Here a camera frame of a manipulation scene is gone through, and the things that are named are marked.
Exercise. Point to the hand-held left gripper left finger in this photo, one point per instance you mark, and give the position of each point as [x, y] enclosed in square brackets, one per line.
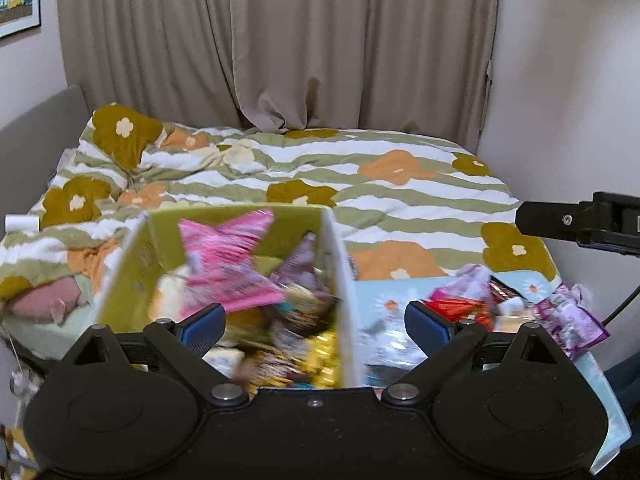
[202, 330]

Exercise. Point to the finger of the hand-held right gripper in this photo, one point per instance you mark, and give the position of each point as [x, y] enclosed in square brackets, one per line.
[547, 220]

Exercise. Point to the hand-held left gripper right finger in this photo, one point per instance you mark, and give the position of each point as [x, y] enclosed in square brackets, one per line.
[425, 327]

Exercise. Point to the pink snack packet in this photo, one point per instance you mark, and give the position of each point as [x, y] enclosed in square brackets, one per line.
[225, 270]

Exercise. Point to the yellow-green cardboard box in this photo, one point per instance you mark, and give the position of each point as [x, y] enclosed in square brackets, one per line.
[345, 310]

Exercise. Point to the gold snack packet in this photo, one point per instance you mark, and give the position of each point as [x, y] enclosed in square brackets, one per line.
[322, 355]

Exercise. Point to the white grey snack packet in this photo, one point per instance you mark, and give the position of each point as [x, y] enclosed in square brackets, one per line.
[390, 345]

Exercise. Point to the red snack packet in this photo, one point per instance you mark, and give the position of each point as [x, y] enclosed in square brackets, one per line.
[460, 307]

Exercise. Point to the white purple snack packet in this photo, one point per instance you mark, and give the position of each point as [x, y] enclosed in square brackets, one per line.
[472, 280]

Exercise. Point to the striped floral blanket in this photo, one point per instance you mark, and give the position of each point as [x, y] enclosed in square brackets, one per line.
[400, 195]

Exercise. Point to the pink plush toy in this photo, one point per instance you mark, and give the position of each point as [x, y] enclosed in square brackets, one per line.
[50, 297]

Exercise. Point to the white paper roll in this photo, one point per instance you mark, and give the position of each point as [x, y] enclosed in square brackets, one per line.
[22, 222]

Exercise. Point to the grey headboard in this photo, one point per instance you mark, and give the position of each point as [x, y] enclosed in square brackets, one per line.
[40, 125]

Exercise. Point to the beige curtain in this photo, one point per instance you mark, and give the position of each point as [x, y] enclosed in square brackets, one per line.
[300, 35]

